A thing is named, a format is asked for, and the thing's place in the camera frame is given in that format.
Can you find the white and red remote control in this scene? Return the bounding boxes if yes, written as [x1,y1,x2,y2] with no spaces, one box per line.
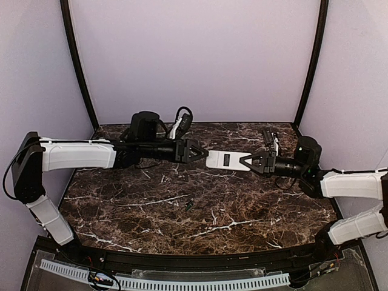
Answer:
[206,150,250,172]

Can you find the green black battery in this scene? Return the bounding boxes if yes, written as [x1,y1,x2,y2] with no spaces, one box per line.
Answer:
[185,200,194,212]

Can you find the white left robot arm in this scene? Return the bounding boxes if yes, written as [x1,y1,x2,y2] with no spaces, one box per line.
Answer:
[5,111,209,246]

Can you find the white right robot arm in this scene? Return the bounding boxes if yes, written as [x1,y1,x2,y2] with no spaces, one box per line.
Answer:
[239,136,387,247]

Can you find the white slotted cable duct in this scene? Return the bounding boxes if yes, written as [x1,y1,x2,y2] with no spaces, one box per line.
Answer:
[39,259,290,290]

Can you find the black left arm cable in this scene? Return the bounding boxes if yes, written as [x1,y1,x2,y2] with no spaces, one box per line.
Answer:
[2,148,25,201]

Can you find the black right corner post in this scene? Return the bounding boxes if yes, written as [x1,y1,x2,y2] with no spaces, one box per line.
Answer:
[293,0,329,128]

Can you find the black corner post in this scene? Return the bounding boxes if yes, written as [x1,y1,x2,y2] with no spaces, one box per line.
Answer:
[59,0,99,130]
[293,0,329,128]

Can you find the black left corner post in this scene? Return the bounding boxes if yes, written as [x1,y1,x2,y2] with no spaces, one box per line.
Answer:
[59,0,99,130]

